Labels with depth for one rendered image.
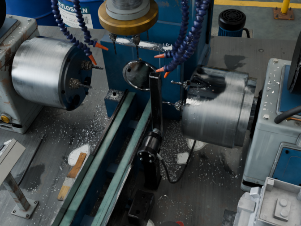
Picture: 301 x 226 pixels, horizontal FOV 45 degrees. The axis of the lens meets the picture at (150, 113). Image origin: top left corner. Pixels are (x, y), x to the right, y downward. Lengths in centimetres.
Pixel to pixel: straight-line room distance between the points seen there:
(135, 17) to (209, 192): 64
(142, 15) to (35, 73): 43
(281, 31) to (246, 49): 160
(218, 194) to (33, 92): 73
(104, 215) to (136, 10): 61
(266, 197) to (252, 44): 107
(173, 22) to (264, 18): 228
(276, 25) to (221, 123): 244
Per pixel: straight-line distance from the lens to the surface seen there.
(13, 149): 116
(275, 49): 189
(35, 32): 150
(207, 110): 111
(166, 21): 135
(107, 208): 116
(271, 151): 114
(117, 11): 108
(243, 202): 99
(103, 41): 133
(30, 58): 132
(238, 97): 111
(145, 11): 109
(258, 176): 125
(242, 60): 179
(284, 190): 98
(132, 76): 138
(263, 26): 346
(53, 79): 127
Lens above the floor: 193
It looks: 48 degrees down
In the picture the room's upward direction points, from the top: 4 degrees counter-clockwise
